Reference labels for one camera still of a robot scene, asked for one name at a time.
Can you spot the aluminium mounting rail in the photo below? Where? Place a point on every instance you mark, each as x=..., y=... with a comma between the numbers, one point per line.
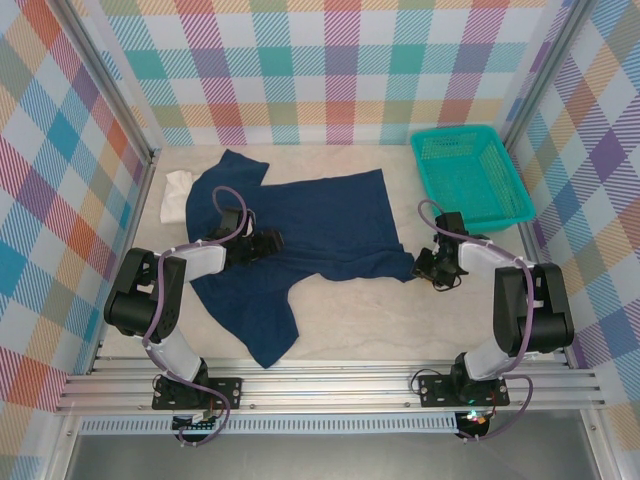
x=325, y=387

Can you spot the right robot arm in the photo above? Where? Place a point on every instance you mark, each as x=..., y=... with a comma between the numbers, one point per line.
x=480, y=255

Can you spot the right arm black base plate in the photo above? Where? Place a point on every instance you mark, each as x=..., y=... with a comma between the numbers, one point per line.
x=432, y=390

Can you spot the white folded t-shirt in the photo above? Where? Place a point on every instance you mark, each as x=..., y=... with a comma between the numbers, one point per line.
x=172, y=200

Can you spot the aluminium frame post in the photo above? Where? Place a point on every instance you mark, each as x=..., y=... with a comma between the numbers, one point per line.
x=545, y=70
x=107, y=85

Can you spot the grey metal panel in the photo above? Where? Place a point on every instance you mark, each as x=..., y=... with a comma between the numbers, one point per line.
x=325, y=457

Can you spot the aluminium side rail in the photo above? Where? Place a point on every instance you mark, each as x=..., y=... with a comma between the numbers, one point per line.
x=138, y=210
x=535, y=245

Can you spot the teal plastic mesh basket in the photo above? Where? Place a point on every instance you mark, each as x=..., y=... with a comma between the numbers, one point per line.
x=470, y=175

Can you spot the navy blue t-shirt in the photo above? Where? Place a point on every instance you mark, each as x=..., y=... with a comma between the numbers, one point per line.
x=325, y=225

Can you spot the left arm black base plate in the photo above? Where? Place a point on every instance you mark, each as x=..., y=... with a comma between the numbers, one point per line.
x=227, y=390

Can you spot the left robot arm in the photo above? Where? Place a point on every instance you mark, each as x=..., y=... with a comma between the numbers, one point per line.
x=205, y=257

